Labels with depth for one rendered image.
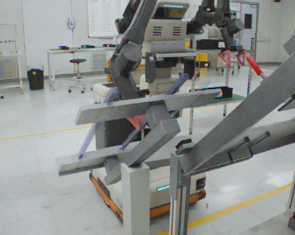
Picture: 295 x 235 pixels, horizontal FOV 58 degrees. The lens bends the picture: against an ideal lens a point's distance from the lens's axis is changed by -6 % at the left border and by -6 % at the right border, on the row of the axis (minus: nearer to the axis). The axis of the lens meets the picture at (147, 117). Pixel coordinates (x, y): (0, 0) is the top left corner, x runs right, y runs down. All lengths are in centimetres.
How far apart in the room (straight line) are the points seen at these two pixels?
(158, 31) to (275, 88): 100
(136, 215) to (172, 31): 106
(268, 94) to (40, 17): 696
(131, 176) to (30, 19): 679
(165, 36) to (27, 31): 600
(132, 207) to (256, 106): 42
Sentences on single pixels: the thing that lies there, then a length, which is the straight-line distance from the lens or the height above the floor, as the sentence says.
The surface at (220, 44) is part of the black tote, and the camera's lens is 345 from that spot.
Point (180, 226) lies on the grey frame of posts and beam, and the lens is 110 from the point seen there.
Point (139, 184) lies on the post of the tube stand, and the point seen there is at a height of 76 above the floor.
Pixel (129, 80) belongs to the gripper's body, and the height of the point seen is 102.
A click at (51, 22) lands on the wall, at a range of 742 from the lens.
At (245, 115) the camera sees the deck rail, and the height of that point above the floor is 96.
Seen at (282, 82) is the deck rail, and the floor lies 106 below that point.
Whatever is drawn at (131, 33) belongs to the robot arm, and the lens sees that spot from 88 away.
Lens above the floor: 116
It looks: 17 degrees down
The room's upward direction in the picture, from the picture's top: straight up
